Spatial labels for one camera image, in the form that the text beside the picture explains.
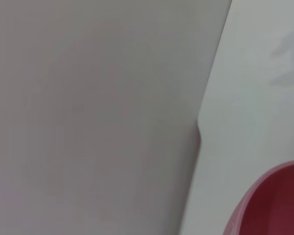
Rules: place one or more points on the pink plastic bowl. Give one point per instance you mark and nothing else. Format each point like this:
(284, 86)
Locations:
(279, 203)

